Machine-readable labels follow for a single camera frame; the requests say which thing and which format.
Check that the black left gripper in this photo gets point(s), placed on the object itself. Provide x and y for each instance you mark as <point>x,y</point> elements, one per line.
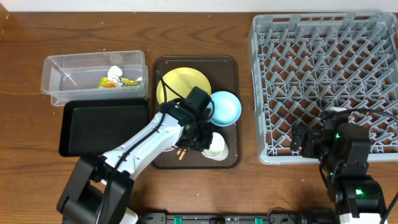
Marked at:
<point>199,142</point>

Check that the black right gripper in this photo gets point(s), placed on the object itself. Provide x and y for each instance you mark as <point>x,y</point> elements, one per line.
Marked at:
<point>313,136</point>

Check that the pale green cup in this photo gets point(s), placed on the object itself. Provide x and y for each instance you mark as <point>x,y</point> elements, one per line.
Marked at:
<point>218,149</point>

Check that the blue bowl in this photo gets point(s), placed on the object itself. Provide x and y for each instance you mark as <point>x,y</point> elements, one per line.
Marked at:
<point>227,108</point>

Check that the white tissue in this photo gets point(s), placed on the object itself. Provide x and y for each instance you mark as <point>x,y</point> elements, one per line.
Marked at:
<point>114,74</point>

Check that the green orange snack wrapper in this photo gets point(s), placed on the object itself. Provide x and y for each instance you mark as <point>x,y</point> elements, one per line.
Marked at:
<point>122,82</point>

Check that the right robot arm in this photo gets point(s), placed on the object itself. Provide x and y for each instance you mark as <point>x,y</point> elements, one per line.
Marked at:
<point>342,149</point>

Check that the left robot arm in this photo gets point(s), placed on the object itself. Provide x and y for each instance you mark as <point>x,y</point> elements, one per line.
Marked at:
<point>100,187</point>

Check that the grey dishwasher rack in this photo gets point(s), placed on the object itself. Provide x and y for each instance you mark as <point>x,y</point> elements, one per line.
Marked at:
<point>303,63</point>

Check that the lower wooden chopstick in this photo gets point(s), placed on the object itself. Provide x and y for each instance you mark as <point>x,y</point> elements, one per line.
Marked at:
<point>182,154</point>

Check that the yellow plate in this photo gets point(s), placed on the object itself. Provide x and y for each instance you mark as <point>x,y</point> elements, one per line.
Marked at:
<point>182,80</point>

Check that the brown serving tray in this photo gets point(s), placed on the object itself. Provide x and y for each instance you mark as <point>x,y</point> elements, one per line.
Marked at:
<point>222,72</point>

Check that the clear plastic bin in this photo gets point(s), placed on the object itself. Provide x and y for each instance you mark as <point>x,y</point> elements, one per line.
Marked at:
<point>76,76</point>

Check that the black plastic tray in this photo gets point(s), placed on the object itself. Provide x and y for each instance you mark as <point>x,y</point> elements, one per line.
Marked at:
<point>97,126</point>

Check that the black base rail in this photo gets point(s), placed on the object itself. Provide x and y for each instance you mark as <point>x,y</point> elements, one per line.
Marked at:
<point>217,218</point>

